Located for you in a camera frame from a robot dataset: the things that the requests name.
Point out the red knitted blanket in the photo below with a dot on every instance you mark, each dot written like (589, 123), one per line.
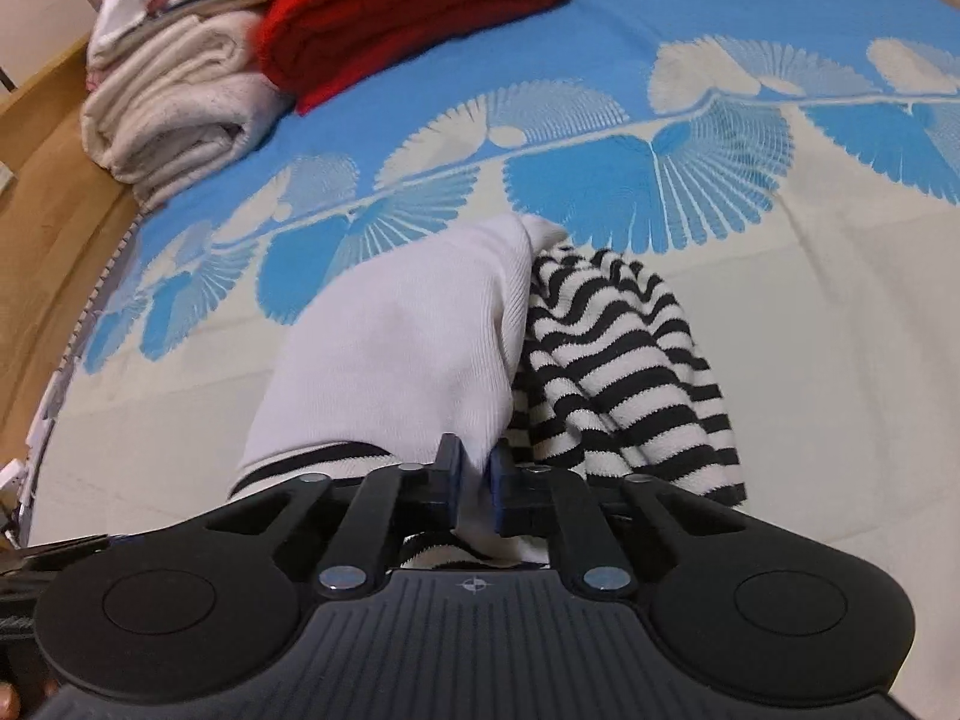
(405, 15)

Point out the blue and white printed bedspread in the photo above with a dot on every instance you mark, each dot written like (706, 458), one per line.
(825, 352)

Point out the wooden bed frame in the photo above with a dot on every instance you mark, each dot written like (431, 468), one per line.
(45, 240)

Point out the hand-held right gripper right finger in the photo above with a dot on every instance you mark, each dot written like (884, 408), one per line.
(496, 496)

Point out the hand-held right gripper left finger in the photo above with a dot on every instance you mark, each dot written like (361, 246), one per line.
(452, 487)

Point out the black and white striped hoodie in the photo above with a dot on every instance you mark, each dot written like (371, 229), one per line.
(405, 360)

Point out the folded white speckled blanket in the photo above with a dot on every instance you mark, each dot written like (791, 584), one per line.
(172, 105)

